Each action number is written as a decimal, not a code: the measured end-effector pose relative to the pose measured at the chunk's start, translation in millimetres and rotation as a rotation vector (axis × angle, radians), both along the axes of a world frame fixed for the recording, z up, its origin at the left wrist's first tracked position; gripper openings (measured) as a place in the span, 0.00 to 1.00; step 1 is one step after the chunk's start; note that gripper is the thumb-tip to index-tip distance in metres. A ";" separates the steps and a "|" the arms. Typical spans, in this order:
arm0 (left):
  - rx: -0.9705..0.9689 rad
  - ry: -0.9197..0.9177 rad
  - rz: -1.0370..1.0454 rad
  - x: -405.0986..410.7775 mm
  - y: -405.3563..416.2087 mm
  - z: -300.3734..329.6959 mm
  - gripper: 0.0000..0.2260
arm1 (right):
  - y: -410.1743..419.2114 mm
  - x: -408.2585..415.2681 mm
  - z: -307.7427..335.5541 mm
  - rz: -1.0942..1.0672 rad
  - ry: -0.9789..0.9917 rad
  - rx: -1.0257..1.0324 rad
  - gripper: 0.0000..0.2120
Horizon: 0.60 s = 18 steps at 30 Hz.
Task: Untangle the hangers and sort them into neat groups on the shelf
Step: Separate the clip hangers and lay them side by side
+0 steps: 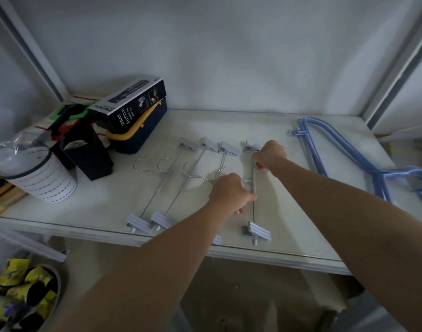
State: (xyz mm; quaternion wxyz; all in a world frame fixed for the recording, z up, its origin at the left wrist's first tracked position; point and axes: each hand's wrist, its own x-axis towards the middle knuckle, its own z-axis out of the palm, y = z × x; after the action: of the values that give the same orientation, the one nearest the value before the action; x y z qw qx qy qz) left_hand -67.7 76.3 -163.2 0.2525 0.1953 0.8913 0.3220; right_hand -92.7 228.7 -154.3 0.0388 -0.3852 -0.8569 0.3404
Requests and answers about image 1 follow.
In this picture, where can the person's right hand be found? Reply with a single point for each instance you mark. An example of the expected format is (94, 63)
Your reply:
(270, 154)

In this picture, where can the person's left hand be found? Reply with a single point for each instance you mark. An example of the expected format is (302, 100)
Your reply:
(227, 191)

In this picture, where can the person's right fingers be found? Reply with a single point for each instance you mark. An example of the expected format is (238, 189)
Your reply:
(258, 163)

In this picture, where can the person's left fingers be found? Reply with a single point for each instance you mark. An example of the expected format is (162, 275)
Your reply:
(245, 203)

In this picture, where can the white clip hanger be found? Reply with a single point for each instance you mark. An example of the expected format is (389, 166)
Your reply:
(183, 184)
(228, 148)
(162, 184)
(254, 190)

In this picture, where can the person's right forearm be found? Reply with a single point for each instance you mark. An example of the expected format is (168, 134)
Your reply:
(356, 231)

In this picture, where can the person's left forearm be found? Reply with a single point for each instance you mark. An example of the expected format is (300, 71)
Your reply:
(145, 273)

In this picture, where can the bunch of blue plastic hangers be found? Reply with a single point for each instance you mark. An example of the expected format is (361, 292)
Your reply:
(339, 150)

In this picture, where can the black printed cardboard box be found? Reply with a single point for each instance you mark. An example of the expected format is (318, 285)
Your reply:
(128, 107)

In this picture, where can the black rectangular container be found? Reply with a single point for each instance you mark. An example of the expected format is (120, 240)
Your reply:
(88, 153)

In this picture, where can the green plastic holder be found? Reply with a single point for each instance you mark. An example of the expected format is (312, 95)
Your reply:
(70, 112)

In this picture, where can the white perforated cup navy rim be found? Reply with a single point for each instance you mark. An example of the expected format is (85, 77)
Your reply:
(45, 179)

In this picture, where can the clear plastic bag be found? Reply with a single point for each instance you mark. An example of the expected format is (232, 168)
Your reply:
(13, 148)

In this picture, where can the bowl of yellow packets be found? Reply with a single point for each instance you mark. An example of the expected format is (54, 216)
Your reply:
(22, 297)

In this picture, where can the wooden sticks bundle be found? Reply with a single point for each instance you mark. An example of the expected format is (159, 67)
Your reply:
(1, 200)

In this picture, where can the white shelf frame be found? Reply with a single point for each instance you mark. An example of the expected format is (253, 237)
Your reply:
(394, 82)

